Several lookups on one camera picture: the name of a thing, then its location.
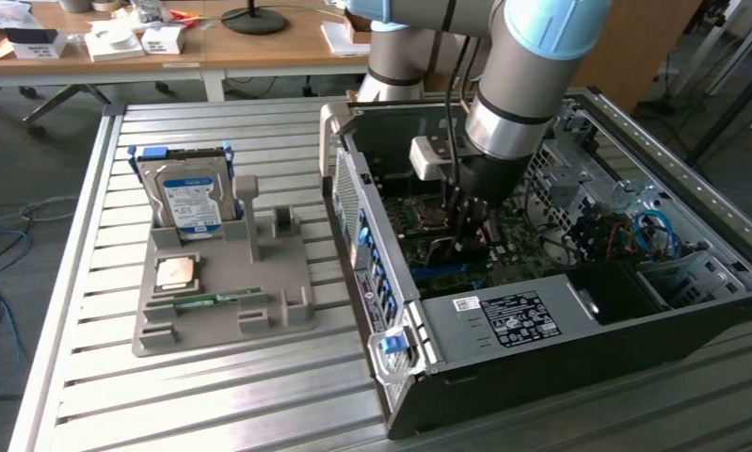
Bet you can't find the black and white box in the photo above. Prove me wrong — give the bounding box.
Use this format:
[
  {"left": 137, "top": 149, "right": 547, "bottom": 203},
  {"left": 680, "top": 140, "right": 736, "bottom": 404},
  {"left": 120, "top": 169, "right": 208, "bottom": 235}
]
[{"left": 4, "top": 27, "right": 69, "bottom": 60}]

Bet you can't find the green RAM stick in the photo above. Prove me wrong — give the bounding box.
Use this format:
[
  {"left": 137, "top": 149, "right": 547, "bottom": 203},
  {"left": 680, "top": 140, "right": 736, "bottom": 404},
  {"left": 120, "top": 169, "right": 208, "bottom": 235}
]
[{"left": 145, "top": 287, "right": 264, "bottom": 310}]

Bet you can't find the white box with tape roll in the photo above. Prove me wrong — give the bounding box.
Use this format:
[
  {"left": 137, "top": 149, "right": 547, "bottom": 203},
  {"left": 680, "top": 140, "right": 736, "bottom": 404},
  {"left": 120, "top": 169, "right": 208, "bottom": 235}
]
[{"left": 84, "top": 25, "right": 145, "bottom": 62}]

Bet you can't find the graphics card with metal bracket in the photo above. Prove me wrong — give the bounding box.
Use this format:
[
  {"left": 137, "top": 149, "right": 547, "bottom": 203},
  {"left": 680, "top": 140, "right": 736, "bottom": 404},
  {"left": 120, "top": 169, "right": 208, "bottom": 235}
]
[{"left": 422, "top": 206, "right": 505, "bottom": 266}]

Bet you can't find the CPU socket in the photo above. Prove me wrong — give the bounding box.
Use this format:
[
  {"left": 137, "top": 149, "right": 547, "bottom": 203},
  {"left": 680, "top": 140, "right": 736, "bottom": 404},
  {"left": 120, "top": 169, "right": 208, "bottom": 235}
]
[{"left": 409, "top": 195, "right": 460, "bottom": 232}]

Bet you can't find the black camera cable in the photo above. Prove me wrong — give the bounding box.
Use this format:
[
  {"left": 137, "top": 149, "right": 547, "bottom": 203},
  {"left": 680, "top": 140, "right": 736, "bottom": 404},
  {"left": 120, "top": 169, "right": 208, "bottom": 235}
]
[{"left": 437, "top": 0, "right": 484, "bottom": 189}]

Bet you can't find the blue case latch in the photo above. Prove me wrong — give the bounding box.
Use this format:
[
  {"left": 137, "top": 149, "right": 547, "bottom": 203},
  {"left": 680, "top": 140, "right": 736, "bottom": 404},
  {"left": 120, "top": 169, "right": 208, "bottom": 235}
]
[{"left": 377, "top": 332, "right": 414, "bottom": 355}]

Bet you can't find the grey floor cable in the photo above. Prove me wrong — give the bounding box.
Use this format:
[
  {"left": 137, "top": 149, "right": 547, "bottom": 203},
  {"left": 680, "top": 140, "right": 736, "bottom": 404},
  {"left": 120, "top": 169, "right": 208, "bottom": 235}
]
[{"left": 0, "top": 195, "right": 78, "bottom": 225}]

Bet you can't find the grey power supply unit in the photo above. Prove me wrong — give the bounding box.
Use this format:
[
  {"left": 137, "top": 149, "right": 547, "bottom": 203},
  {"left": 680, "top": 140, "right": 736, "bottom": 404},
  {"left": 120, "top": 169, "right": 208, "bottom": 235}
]
[{"left": 418, "top": 275, "right": 603, "bottom": 366}]

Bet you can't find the blue expansion slot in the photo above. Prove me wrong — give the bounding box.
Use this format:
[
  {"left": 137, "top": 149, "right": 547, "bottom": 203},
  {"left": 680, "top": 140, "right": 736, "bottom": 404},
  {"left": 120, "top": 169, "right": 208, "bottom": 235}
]
[{"left": 410, "top": 264, "right": 472, "bottom": 280}]

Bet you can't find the red wire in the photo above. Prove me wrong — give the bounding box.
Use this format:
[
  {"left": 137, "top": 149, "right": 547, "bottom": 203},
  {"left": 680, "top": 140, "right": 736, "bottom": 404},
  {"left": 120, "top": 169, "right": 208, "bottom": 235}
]
[{"left": 604, "top": 220, "right": 633, "bottom": 260}]

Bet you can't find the wooden cabinet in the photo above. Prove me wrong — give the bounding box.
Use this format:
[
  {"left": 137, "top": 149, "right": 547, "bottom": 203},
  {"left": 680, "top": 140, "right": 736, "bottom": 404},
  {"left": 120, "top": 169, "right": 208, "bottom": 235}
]
[{"left": 563, "top": 0, "right": 707, "bottom": 114}]

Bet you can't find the metal disk bay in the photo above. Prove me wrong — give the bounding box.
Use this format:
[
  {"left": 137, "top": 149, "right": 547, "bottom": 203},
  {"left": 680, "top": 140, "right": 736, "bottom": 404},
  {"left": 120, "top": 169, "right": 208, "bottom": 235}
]
[{"left": 635, "top": 249, "right": 747, "bottom": 307}]

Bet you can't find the small white carton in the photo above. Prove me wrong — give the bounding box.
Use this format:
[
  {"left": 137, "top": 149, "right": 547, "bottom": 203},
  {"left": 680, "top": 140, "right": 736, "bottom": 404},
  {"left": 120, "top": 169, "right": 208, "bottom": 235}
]
[{"left": 140, "top": 25, "right": 185, "bottom": 56}]

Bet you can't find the copper-topped CPU chip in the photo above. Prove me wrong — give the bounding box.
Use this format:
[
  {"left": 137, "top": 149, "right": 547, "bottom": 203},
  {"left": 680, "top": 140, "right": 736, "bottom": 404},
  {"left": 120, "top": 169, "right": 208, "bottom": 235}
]
[{"left": 153, "top": 257, "right": 197, "bottom": 292}]

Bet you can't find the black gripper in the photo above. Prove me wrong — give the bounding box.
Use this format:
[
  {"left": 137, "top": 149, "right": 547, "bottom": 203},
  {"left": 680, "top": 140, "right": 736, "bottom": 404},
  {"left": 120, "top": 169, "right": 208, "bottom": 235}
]
[{"left": 455, "top": 153, "right": 532, "bottom": 209}]

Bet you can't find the wooden desk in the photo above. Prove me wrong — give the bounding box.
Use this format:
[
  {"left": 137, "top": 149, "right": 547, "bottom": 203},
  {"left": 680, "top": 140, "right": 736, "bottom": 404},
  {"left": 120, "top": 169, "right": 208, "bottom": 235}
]
[{"left": 0, "top": 0, "right": 549, "bottom": 103}]

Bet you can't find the white paper booklet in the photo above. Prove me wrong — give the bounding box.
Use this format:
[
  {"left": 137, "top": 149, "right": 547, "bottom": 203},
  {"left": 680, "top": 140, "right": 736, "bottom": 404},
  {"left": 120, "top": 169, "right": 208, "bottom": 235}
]
[{"left": 320, "top": 21, "right": 372, "bottom": 57}]

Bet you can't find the blue floor cable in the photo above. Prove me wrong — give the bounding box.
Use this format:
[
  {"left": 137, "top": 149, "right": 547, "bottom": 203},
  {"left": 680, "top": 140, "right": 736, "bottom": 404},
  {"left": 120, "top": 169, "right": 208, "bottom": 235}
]
[{"left": 0, "top": 206, "right": 34, "bottom": 401}]

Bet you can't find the black round lamp base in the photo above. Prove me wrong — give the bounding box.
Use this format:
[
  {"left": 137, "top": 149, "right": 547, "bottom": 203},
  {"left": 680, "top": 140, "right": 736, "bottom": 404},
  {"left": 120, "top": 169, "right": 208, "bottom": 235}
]
[{"left": 220, "top": 0, "right": 289, "bottom": 37}]

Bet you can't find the green motherboard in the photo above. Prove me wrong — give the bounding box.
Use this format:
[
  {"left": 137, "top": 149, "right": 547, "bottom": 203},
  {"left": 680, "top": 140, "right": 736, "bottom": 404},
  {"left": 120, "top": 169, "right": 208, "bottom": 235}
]
[{"left": 380, "top": 187, "right": 571, "bottom": 300}]

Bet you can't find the hard disk in blue caddy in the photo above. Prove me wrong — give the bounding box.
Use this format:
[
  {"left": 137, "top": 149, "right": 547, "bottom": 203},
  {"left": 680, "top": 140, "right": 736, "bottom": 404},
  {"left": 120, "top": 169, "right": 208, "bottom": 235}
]
[{"left": 126, "top": 140, "right": 237, "bottom": 235}]

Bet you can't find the grey parts rack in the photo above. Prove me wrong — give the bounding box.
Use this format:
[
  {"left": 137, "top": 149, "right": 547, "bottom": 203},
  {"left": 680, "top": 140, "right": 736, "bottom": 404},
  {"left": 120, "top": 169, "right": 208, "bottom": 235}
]
[{"left": 130, "top": 174, "right": 318, "bottom": 358}]

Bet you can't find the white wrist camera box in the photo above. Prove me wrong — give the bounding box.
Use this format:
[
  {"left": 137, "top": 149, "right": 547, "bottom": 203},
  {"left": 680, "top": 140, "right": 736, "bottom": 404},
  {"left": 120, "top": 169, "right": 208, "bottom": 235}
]
[{"left": 409, "top": 136, "right": 465, "bottom": 181}]

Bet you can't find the blue wire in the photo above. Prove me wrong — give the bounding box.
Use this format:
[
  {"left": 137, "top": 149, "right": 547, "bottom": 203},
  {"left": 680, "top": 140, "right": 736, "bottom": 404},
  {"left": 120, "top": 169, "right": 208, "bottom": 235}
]
[{"left": 632, "top": 209, "right": 681, "bottom": 258}]

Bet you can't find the black open PC case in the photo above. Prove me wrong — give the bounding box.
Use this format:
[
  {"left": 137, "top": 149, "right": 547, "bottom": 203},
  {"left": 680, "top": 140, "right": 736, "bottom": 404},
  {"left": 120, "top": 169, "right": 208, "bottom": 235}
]
[{"left": 317, "top": 87, "right": 752, "bottom": 442}]

